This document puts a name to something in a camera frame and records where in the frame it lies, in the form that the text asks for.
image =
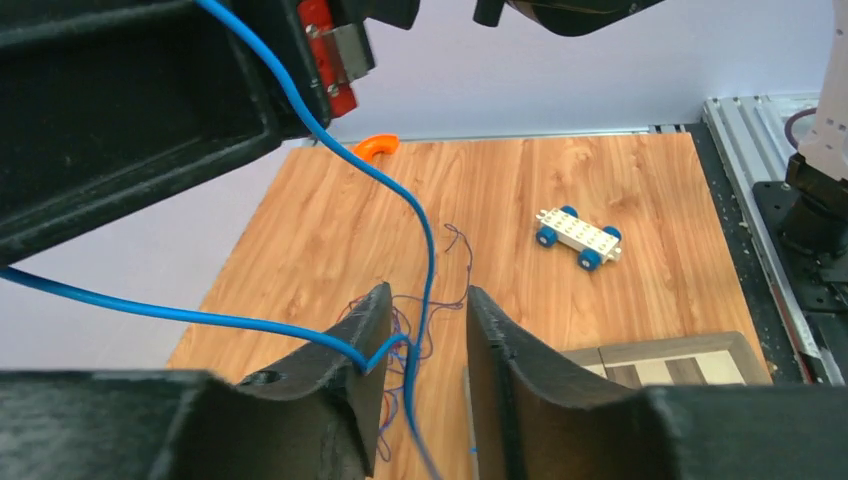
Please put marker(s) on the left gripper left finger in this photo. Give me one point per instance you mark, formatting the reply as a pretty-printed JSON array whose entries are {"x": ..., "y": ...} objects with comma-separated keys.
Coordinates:
[{"x": 309, "y": 415}]

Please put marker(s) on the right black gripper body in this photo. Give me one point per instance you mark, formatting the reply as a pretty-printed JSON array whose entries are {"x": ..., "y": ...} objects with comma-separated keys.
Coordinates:
[{"x": 108, "y": 107}]

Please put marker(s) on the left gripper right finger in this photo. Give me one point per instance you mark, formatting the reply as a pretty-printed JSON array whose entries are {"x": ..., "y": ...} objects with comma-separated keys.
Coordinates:
[{"x": 725, "y": 432}]

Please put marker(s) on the white blue toy car chassis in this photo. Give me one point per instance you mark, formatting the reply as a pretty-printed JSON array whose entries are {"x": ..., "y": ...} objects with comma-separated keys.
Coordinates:
[{"x": 594, "y": 246}]

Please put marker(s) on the wooden chessboard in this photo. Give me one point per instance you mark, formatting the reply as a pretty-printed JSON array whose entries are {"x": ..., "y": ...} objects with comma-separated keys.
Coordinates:
[{"x": 669, "y": 361}]

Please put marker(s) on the orange curved plastic piece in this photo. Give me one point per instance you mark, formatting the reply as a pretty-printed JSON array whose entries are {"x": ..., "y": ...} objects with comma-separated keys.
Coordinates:
[{"x": 373, "y": 146}]

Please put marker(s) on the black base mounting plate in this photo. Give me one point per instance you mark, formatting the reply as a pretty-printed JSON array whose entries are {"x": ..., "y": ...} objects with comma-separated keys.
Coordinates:
[{"x": 799, "y": 302}]

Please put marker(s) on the aluminium frame rail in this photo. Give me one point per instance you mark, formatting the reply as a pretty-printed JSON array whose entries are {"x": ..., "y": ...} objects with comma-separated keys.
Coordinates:
[{"x": 754, "y": 127}]

